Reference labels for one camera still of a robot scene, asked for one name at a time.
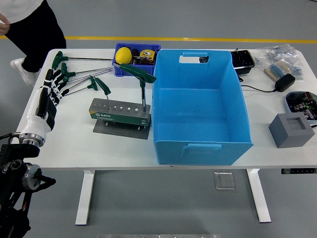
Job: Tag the person's right hand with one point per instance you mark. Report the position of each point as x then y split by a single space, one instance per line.
3 26

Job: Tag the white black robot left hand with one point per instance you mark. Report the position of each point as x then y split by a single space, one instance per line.
37 124

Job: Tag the grey green hex key stand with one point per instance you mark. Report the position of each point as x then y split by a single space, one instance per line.
116 119

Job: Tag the large light blue folding box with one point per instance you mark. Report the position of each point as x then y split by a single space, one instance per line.
193 111

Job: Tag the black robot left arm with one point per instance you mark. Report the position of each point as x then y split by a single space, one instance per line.
15 151

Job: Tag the small black box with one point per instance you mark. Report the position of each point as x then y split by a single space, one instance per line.
204 59

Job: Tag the person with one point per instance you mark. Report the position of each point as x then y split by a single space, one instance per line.
37 29

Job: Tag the white table leg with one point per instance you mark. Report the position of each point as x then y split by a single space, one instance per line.
260 196
85 196

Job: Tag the dark blue plastic bin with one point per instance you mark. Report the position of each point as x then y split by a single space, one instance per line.
128 72

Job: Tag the yellow ball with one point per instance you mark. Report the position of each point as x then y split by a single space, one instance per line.
123 55

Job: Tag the black round part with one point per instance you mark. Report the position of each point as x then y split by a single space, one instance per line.
135 53

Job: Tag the yellow tape measure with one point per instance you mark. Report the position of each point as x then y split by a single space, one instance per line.
146 53

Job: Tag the silver floor hatch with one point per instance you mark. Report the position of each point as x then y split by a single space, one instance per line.
224 181

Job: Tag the black plastic tray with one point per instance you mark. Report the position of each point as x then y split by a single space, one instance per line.
244 62

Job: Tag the taped resistor bundle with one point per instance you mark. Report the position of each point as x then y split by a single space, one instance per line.
276 69

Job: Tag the black power adapter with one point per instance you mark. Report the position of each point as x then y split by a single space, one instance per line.
284 83

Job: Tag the clear plastic parts bag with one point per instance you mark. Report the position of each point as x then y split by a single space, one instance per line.
280 53

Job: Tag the grey blue parts tray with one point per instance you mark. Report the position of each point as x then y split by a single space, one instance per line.
289 105

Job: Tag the grey block with square recess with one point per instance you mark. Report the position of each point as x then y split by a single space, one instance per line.
292 138

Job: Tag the black table control panel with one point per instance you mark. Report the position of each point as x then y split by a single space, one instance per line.
299 171

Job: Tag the dark electronic parts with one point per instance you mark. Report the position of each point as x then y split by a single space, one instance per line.
303 102

